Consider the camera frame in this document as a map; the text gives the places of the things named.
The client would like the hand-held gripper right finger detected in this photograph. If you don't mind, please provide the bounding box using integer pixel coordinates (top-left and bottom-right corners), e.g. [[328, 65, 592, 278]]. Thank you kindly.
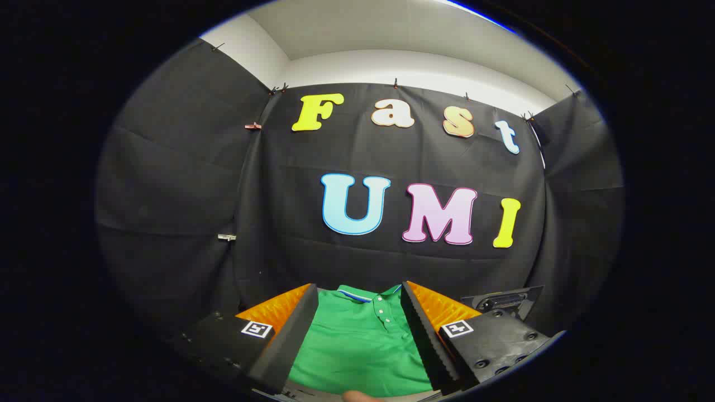
[[400, 280, 565, 396]]

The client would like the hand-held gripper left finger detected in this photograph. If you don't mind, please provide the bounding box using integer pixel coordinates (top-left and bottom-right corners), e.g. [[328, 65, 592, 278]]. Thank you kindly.
[[170, 283, 320, 394]]

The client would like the green polo shirt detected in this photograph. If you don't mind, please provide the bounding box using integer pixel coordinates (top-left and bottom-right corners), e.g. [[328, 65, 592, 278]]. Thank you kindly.
[[288, 284, 434, 398]]

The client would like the dark washing machine lid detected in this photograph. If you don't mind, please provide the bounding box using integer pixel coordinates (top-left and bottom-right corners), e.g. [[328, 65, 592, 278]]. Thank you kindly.
[[461, 285, 545, 322]]

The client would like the row of black clips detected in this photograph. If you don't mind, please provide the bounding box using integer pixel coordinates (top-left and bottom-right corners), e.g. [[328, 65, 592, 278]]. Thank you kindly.
[[211, 42, 579, 122]]

